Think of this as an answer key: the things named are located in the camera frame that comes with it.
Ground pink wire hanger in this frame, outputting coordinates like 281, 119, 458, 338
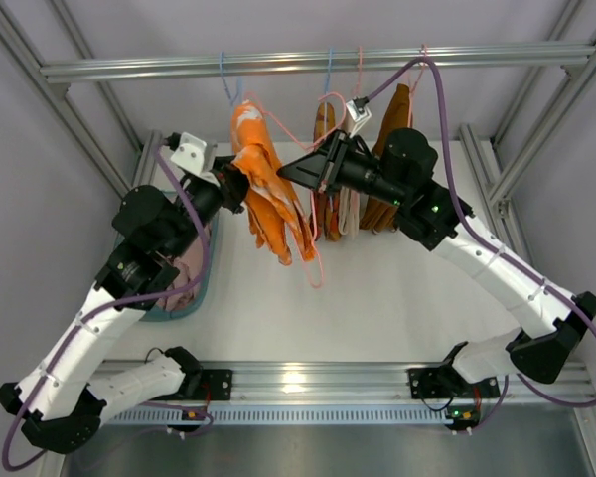
406, 63, 426, 128
240, 90, 344, 290
352, 47, 364, 97

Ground orange white tie-dye trousers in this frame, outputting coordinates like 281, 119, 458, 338
230, 100, 316, 266

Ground pink trousers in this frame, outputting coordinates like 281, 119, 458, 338
157, 238, 204, 312

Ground blue wire hanger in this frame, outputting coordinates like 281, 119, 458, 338
218, 49, 247, 108
322, 48, 334, 212

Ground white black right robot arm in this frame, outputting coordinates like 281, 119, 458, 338
278, 128, 596, 385

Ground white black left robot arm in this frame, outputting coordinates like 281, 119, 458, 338
0, 164, 249, 454

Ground beige trousers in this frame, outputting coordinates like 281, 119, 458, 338
338, 187, 360, 239

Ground orange brown patterned trousers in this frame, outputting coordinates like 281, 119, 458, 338
310, 102, 342, 242

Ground teal plastic basket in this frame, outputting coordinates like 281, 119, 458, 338
141, 217, 220, 323

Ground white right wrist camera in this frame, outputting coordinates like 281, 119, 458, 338
343, 97, 373, 137

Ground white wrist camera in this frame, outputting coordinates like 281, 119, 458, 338
343, 97, 373, 137
166, 132, 217, 177

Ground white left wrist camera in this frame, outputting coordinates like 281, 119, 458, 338
166, 132, 217, 177

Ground aluminium left frame strut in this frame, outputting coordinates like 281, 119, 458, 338
0, 1, 160, 196

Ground aluminium frame strut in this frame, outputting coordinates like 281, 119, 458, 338
0, 1, 160, 196
457, 0, 596, 220

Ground aluminium right frame strut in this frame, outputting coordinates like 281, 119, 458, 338
457, 0, 596, 220

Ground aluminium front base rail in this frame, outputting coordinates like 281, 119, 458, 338
93, 361, 596, 404

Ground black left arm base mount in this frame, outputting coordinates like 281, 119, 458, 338
190, 369, 234, 401

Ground aluminium hanging rail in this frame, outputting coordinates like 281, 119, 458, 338
42, 41, 590, 83

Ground grey slotted cable duct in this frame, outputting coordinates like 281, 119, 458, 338
109, 403, 453, 425

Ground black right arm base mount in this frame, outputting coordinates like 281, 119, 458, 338
407, 366, 501, 400

